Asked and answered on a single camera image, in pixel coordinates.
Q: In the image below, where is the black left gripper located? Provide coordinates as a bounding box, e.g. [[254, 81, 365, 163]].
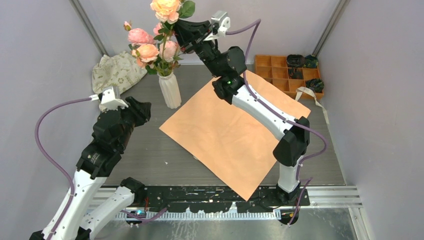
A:
[[110, 96, 152, 150]]

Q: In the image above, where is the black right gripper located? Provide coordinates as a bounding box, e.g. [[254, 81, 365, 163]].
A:
[[166, 17, 223, 79]]

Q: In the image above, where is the small pink rose stem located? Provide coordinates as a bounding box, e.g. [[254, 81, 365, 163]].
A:
[[149, 0, 196, 67]]

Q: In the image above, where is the pale rose stem four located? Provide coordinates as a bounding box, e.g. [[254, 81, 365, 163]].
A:
[[157, 40, 181, 77]]

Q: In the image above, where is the pink rose stem two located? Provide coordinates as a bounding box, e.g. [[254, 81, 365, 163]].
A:
[[153, 22, 173, 72]]

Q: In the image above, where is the pink rose stem one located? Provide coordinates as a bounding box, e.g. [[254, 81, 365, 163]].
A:
[[123, 20, 167, 77]]

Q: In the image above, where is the orange wrapping paper sheet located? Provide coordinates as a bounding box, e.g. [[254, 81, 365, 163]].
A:
[[160, 71, 310, 200]]

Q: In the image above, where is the cream ribbon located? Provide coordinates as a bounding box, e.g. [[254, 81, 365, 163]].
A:
[[294, 86, 330, 126]]

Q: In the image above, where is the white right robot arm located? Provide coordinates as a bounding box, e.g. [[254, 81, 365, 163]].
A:
[[173, 19, 310, 206]]

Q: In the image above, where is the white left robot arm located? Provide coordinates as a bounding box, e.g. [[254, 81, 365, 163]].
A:
[[30, 96, 152, 240]]

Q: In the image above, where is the white ribbed vase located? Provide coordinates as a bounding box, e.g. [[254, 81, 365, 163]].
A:
[[158, 73, 182, 109]]

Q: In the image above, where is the cream printed cloth bag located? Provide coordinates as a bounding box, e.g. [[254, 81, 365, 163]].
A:
[[91, 51, 147, 94]]

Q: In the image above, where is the orange compartment tray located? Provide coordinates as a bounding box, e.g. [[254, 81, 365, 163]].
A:
[[254, 55, 324, 100]]

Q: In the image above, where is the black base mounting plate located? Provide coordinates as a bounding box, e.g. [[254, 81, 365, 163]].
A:
[[129, 185, 310, 214]]

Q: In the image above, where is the dark rolled fabric top left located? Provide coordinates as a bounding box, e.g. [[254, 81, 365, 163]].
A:
[[286, 54, 306, 68]]

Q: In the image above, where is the dark rolled fabric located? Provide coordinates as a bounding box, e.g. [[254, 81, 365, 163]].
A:
[[287, 68, 304, 80], [286, 54, 306, 68]]

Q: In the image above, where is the dark rolled fabric middle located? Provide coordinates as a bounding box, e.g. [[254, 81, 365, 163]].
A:
[[287, 68, 304, 80]]

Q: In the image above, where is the blue green rolled fabric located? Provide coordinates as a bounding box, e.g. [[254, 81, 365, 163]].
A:
[[303, 54, 319, 69]]

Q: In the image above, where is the green rolled fabric bottom right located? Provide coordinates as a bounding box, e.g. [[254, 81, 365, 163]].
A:
[[305, 78, 325, 93]]

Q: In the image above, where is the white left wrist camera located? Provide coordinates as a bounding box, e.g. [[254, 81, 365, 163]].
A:
[[90, 86, 129, 112]]

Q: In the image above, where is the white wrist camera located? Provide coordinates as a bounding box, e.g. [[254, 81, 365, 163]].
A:
[[203, 10, 231, 42], [90, 86, 129, 112]]

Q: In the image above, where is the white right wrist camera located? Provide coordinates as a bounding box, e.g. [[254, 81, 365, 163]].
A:
[[203, 10, 231, 42]]

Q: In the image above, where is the aluminium front rail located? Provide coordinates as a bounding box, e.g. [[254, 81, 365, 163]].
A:
[[87, 186, 363, 225]]

